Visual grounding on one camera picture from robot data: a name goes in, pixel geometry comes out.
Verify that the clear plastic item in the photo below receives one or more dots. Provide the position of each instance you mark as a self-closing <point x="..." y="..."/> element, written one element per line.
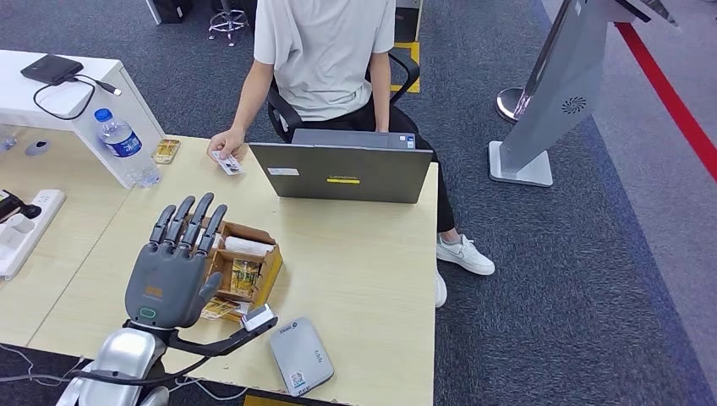
<point x="5" y="143"/>

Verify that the yellow edged dark panel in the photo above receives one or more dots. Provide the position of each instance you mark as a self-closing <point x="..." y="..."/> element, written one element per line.
<point x="269" y="402"/>

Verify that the person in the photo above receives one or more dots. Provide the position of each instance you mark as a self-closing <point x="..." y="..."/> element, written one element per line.
<point x="325" y="50"/>

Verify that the person's right forearm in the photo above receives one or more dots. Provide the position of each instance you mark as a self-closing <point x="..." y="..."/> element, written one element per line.
<point x="251" y="98"/>

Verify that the chrome stool base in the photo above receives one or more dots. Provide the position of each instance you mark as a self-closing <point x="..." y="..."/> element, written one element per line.
<point x="228" y="23"/>

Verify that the clear water bottle blue cap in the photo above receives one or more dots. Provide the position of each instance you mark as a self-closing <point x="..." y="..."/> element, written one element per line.
<point x="123" y="143"/>

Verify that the white paper sleeve stack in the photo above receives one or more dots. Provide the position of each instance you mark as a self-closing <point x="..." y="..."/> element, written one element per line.
<point x="249" y="246"/>

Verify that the chrome stanchion base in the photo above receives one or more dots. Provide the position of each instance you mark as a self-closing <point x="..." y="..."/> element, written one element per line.
<point x="507" y="105"/>

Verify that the white charger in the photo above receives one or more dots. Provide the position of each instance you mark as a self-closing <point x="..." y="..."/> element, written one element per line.
<point x="17" y="227"/>

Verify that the white desk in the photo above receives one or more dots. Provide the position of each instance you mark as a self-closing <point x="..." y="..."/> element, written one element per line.
<point x="12" y="101"/>

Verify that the grey laptop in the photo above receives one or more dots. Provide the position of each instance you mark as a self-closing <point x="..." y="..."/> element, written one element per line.
<point x="347" y="173"/>

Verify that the dark cabinet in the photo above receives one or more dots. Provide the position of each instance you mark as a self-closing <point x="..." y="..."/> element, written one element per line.
<point x="408" y="22"/>

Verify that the person's left forearm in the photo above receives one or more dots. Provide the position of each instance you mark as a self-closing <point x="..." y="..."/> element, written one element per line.
<point x="381" y="89"/>

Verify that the black office chair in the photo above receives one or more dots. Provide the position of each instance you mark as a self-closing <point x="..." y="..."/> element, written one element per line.
<point x="404" y="64"/>

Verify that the white power strip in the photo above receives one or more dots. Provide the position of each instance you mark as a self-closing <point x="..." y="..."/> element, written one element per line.
<point x="50" y="201"/>

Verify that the person's right hand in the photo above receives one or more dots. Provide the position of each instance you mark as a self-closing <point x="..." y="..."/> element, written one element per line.
<point x="228" y="143"/>

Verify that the grey card reader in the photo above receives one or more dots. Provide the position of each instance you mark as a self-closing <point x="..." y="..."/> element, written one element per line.
<point x="301" y="356"/>

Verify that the white sneaker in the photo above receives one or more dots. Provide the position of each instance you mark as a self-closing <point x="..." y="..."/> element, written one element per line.
<point x="441" y="290"/>
<point x="466" y="255"/>

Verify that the grey kiosk stand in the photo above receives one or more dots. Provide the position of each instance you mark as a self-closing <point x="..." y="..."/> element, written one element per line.
<point x="560" y="84"/>

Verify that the grey round desk grommet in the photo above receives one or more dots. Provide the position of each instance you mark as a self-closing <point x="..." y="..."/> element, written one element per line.
<point x="37" y="148"/>

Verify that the black external drive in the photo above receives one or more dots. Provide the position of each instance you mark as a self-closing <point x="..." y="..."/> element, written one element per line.
<point x="51" y="69"/>

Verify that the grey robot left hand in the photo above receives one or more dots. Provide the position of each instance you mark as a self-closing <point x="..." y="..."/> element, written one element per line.
<point x="165" y="286"/>

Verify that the cardboard organiser box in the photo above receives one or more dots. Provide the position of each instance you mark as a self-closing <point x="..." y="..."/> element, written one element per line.
<point x="268" y="272"/>

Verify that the white ID card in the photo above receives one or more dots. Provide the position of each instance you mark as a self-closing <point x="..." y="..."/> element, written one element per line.
<point x="232" y="167"/>

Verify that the black computer case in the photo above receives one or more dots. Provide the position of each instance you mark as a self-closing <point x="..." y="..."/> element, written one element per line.
<point x="169" y="9"/>

